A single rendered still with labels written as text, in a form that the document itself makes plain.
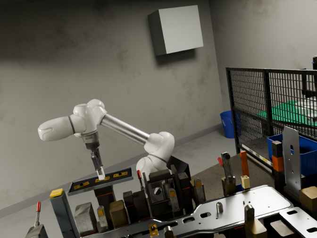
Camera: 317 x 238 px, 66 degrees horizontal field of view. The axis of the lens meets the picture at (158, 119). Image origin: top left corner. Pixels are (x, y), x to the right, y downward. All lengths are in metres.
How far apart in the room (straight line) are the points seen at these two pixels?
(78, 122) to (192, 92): 3.81
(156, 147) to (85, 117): 0.68
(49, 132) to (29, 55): 2.76
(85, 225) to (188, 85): 3.90
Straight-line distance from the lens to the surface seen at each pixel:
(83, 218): 1.37
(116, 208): 1.36
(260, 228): 1.15
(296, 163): 1.36
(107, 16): 4.31
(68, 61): 4.06
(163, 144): 1.83
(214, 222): 1.26
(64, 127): 1.34
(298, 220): 1.28
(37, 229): 1.51
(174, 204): 1.37
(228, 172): 1.42
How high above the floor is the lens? 1.78
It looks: 14 degrees down
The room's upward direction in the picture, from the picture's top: 12 degrees counter-clockwise
